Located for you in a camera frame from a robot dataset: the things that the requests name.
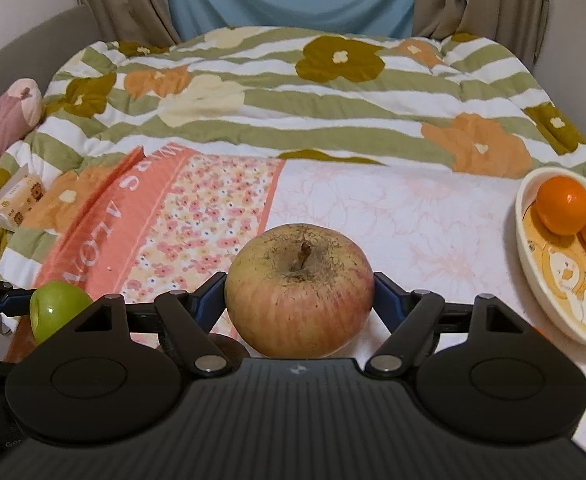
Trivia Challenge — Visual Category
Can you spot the cream cartoon print bowl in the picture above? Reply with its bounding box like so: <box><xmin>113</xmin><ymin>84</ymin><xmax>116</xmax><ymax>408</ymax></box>
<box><xmin>515</xmin><ymin>167</ymin><xmax>586</xmax><ymax>351</ymax></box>

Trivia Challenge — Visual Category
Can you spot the large orange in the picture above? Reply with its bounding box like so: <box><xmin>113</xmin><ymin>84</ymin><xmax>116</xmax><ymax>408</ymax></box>
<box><xmin>536</xmin><ymin>176</ymin><xmax>586</xmax><ymax>236</ymax></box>

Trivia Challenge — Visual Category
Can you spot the beige headboard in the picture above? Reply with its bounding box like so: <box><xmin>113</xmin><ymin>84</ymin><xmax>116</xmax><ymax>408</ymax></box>
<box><xmin>0</xmin><ymin>5</ymin><xmax>100</xmax><ymax>127</ymax></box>

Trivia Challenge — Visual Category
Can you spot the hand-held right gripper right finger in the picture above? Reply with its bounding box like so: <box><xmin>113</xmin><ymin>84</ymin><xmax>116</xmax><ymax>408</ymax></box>
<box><xmin>366</xmin><ymin>272</ymin><xmax>530</xmax><ymax>377</ymax></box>

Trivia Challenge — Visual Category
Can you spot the green striped floral quilt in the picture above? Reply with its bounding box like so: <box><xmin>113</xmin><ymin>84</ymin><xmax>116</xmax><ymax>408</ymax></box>
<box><xmin>0</xmin><ymin>26</ymin><xmax>586</xmax><ymax>281</ymax></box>

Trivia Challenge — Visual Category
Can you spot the green apple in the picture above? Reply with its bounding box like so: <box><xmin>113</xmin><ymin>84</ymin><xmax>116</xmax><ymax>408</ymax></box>
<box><xmin>29</xmin><ymin>281</ymin><xmax>94</xmax><ymax>345</ymax></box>

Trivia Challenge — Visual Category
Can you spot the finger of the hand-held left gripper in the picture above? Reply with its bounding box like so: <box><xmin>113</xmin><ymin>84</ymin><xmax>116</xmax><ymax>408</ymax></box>
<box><xmin>0</xmin><ymin>265</ymin><xmax>34</xmax><ymax>332</ymax></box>

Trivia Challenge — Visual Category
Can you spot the red-yellow apple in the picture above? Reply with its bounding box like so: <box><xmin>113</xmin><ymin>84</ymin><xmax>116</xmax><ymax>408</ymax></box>
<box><xmin>224</xmin><ymin>224</ymin><xmax>375</xmax><ymax>359</ymax></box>

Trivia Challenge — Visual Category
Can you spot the snack packet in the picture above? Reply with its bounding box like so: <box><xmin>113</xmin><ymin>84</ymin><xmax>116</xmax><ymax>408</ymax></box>
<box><xmin>0</xmin><ymin>163</ymin><xmax>48</xmax><ymax>231</ymax></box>

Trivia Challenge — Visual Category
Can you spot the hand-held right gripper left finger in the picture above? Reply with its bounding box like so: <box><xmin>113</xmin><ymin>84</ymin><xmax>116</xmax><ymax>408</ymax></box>
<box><xmin>75</xmin><ymin>272</ymin><xmax>234</xmax><ymax>377</ymax></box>

